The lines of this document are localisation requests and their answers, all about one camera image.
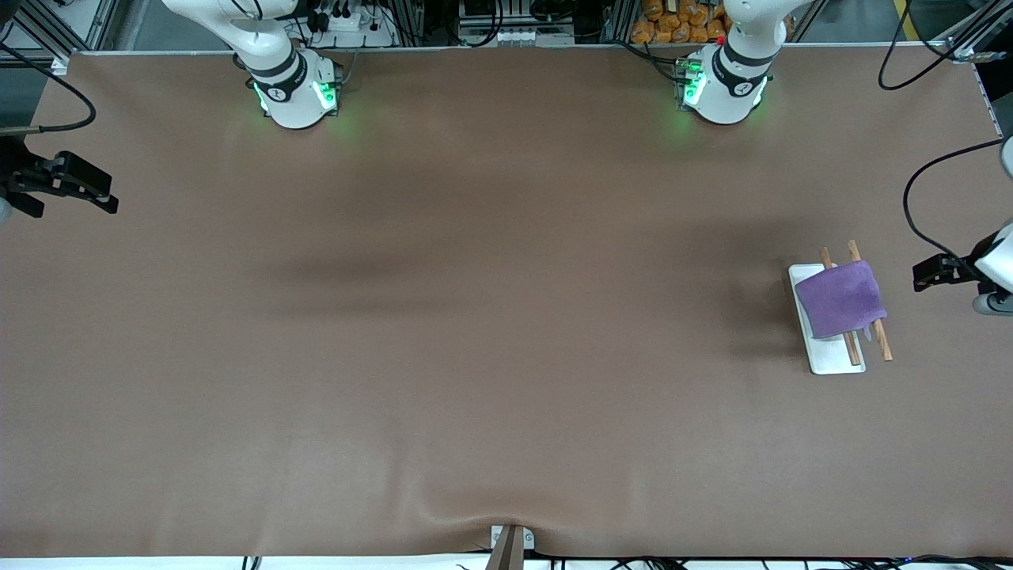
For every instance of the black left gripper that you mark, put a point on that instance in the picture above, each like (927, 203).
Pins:
(962, 271)

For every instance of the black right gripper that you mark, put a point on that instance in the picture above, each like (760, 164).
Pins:
(16, 172)

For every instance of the purple cloth towel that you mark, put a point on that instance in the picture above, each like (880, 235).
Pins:
(843, 301)

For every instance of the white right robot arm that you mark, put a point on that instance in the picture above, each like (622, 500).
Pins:
(293, 103)

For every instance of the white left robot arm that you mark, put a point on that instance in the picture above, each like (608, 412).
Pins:
(724, 95)

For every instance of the white towel rack wooden rods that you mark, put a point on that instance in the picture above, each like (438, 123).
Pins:
(831, 356)

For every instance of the white power strip black plugs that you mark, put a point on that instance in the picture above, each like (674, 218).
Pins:
(348, 24)

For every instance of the orange snack packets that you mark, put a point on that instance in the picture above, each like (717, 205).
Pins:
(681, 24)

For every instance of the brown table cover mat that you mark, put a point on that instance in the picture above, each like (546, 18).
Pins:
(506, 356)

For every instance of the grey electronics box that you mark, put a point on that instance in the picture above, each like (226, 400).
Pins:
(514, 20)

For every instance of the brown flat bar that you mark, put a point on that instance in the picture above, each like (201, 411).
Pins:
(506, 554)

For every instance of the aluminium frame profile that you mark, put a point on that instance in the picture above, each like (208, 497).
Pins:
(977, 36)
(47, 28)

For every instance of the grey metal table bracket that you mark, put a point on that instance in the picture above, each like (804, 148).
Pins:
(529, 538)

